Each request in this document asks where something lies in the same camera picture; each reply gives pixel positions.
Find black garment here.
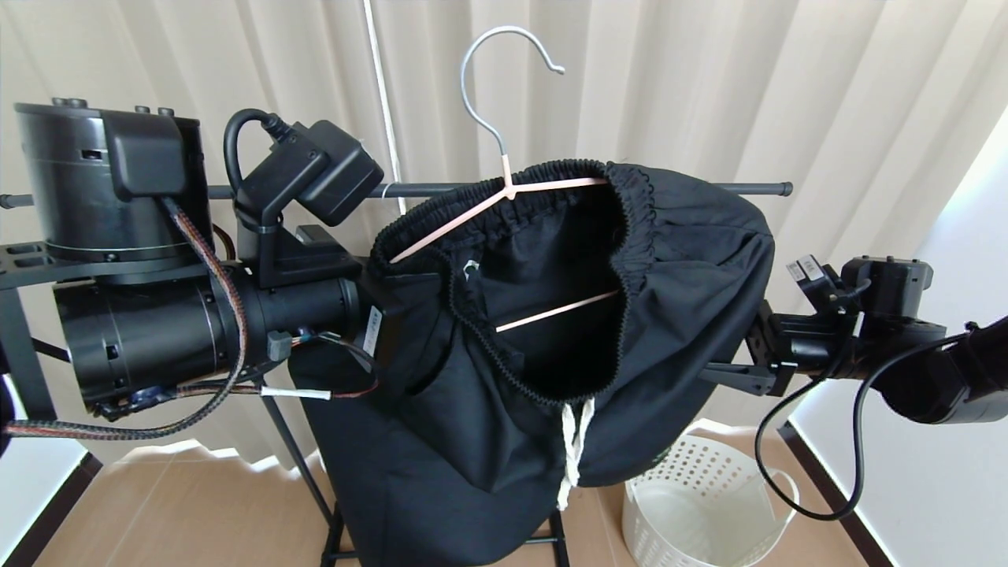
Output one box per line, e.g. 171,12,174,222
287,158,777,567

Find beige curtain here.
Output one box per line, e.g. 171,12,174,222
0,0,1008,473

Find black clothes rack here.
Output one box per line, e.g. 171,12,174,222
0,181,794,567

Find pink clothes hanger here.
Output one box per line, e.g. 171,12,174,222
389,26,624,334

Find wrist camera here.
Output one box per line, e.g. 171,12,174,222
786,254,936,321
234,120,386,290

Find white laundry basket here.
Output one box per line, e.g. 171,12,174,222
621,433,801,567

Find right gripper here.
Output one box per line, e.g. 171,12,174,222
698,298,869,398

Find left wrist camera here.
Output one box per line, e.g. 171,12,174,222
234,120,386,290

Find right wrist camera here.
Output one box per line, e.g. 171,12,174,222
786,254,936,321

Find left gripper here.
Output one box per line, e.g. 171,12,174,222
252,270,408,379

